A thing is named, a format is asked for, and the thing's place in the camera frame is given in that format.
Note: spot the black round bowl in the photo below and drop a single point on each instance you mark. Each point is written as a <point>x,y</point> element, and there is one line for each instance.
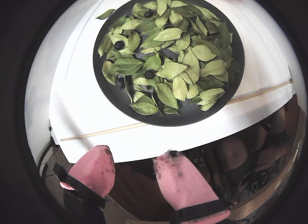
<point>168,118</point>

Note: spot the pink padded gripper finger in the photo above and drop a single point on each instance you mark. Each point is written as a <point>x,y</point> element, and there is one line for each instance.
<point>183,183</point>
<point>93,171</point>

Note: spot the white board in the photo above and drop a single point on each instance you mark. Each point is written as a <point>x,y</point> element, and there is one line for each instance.
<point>168,139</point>

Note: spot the thin wooden stick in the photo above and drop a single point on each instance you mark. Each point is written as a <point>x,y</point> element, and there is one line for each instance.
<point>79,136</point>

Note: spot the heap of green leaves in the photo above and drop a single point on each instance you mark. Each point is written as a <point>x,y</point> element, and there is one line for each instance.
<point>192,62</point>

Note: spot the loose green leaf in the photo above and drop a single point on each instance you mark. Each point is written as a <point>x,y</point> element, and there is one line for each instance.
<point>106,14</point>

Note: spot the dark blueberry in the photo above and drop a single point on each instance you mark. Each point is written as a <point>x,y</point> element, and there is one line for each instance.
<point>148,14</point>
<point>119,83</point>
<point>119,45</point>
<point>149,74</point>

